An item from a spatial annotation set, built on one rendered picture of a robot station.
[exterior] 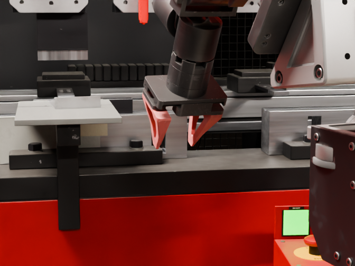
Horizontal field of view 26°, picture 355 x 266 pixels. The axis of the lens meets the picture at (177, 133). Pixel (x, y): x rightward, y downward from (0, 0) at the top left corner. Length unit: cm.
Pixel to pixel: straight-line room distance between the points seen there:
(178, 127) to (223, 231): 24
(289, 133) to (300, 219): 31
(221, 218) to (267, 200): 10
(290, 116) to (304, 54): 90
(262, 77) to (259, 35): 108
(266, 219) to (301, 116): 25
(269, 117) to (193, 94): 61
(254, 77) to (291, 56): 106
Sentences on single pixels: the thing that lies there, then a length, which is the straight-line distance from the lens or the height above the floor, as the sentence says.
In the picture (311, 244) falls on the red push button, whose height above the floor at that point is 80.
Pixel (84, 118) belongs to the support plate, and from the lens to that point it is 131.
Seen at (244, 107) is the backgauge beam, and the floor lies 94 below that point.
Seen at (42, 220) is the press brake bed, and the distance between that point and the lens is 148.
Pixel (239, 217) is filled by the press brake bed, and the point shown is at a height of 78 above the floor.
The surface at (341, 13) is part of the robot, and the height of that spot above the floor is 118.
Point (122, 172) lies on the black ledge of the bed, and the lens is 146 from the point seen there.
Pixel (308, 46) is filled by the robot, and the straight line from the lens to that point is 74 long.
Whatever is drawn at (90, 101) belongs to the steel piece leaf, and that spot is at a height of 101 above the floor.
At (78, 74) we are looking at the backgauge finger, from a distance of 177.
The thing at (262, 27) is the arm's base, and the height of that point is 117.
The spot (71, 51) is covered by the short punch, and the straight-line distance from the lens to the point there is 157.
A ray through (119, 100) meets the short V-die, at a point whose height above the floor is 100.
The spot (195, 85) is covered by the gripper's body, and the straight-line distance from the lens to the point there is 102.
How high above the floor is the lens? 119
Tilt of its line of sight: 9 degrees down
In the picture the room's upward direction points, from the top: straight up
